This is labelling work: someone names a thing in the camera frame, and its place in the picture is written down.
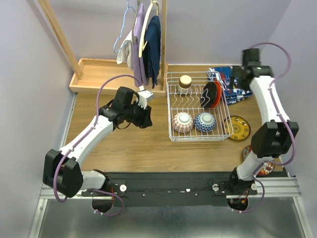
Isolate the orange plate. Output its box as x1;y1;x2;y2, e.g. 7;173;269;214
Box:
211;81;222;108

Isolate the red white patterned bowl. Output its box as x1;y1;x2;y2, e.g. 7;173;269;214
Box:
171;112;194;133

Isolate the white metal cup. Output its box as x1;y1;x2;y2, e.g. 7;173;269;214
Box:
178;75;192;95

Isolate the yellow patterned plate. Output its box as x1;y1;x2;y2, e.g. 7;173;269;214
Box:
223;116;251;141

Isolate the white wire dish rack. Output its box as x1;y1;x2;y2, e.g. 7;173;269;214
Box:
166;71;233;142

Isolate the blue patterned bowl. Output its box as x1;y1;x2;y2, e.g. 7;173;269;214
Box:
194;112;216;133

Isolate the red floral plate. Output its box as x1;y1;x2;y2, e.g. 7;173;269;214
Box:
241;145;275;176

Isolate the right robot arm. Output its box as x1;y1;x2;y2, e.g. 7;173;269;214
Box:
228;47;299;194

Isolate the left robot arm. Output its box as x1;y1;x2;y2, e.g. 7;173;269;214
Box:
43;87;154;198

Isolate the wooden clothes rack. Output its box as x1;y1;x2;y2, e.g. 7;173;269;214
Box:
37;0;169;99

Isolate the blue patterned folded cloth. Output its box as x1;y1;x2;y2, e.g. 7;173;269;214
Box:
207;66;253;106

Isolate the purple hanging garment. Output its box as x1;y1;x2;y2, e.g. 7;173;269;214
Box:
133;2;150;88

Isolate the white hanging garment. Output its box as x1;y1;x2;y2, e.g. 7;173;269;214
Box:
116;31;133;71

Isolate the navy hanging garment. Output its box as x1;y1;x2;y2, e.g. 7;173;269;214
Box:
143;16;161;89

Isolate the cream wooden hanger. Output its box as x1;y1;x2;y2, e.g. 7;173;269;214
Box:
138;0;159;58

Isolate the grey hanger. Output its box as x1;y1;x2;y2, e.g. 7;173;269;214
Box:
131;0;144;44

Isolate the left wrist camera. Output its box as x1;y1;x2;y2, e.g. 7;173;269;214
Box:
137;86;155;109

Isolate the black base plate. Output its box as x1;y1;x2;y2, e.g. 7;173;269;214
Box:
81;171;258;208

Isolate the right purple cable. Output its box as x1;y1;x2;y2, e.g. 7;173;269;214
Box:
229;42;297;214

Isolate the light blue wire hanger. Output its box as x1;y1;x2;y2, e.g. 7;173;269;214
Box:
113;0;136;53

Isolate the aluminium rail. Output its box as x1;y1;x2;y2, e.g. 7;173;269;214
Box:
40;177;301;199

